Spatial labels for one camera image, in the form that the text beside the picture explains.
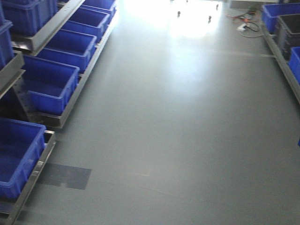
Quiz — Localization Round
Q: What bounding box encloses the blue bin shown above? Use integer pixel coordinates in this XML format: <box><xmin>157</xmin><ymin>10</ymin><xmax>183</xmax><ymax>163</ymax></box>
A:
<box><xmin>0</xmin><ymin>118</ymin><xmax>46</xmax><ymax>199</ymax></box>
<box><xmin>1</xmin><ymin>0</ymin><xmax>58</xmax><ymax>37</ymax></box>
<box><xmin>62</xmin><ymin>7</ymin><xmax>110</xmax><ymax>44</ymax></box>
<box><xmin>37</xmin><ymin>29</ymin><xmax>97</xmax><ymax>73</ymax></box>
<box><xmin>23</xmin><ymin>56</ymin><xmax>80</xmax><ymax>115</ymax></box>
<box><xmin>288</xmin><ymin>46</ymin><xmax>300</xmax><ymax>83</ymax></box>
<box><xmin>262</xmin><ymin>3</ymin><xmax>300</xmax><ymax>34</ymax></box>

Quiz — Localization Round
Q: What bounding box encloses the grey flow rack left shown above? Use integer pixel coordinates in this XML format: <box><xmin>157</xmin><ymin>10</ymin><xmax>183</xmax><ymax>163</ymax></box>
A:
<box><xmin>0</xmin><ymin>0</ymin><xmax>117</xmax><ymax>225</ymax></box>

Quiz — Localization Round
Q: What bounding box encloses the blue bin near left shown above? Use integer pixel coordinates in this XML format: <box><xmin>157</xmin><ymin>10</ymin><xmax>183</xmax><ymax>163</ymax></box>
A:
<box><xmin>0</xmin><ymin>118</ymin><xmax>46</xmax><ymax>199</ymax></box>

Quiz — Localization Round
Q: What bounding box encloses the blue bin right near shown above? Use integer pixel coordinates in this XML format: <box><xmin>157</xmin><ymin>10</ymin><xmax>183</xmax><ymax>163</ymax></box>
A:
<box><xmin>288</xmin><ymin>46</ymin><xmax>300</xmax><ymax>83</ymax></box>

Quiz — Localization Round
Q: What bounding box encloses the blue bin upper left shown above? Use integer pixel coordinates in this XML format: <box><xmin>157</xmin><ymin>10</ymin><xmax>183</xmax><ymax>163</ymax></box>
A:
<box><xmin>1</xmin><ymin>0</ymin><xmax>58</xmax><ymax>37</ymax></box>

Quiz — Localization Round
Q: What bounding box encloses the blue bin right far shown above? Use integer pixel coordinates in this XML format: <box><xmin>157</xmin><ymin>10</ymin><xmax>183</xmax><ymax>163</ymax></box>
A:
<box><xmin>262</xmin><ymin>3</ymin><xmax>300</xmax><ymax>34</ymax></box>

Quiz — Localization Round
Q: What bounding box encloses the black bin right rack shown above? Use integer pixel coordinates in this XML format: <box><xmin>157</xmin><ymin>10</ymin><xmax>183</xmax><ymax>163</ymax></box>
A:
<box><xmin>274</xmin><ymin>14</ymin><xmax>300</xmax><ymax>60</ymax></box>

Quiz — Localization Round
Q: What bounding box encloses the cables and power strip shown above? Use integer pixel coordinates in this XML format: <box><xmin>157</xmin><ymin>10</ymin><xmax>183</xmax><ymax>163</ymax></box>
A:
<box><xmin>226</xmin><ymin>6</ymin><xmax>262</xmax><ymax>38</ymax></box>

